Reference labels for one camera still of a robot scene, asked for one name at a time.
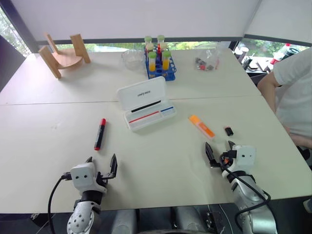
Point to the bare person forearm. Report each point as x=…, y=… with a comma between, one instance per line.
x=268, y=90

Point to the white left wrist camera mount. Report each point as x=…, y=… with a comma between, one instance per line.
x=83, y=176

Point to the clear plastic bag of parts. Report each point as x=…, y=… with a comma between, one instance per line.
x=207, y=59

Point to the red and black marker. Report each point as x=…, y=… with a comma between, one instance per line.
x=100, y=134

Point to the white roller blind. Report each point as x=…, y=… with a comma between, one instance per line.
x=282, y=19
x=136, y=17

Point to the beige capped test tube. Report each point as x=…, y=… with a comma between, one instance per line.
x=163, y=46
x=149, y=46

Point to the clear glass bowl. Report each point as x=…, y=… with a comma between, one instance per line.
x=132, y=58

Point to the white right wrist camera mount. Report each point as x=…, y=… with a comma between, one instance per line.
x=245, y=156

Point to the green capped empty tube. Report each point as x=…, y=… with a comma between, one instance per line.
x=161, y=39
x=148, y=39

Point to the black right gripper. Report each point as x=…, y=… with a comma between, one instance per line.
x=225, y=156

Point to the person in white shirt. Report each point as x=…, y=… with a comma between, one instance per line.
x=296, y=92

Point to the orange highlighter pen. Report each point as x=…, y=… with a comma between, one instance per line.
x=201, y=126

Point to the wooden curved stand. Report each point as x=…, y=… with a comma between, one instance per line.
x=65, y=57

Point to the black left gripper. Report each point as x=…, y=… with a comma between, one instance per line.
x=105, y=176

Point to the small black eraser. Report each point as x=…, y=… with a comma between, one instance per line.
x=228, y=131

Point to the red capped white bottle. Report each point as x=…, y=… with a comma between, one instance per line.
x=281, y=53

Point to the green capped orange liquid tube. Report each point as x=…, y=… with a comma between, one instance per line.
x=166, y=60
x=152, y=61

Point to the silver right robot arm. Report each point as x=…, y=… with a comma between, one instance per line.
x=251, y=202

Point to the white open pencil case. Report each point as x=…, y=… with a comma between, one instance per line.
x=143, y=102

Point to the dark window frame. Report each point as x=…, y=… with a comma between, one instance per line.
x=136, y=41

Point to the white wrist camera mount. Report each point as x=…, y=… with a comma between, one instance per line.
x=245, y=156
x=83, y=176

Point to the blue test tube rack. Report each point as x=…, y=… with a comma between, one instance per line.
x=161, y=69

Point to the grey rounded robot leg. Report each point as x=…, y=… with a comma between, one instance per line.
x=125, y=221
x=189, y=219

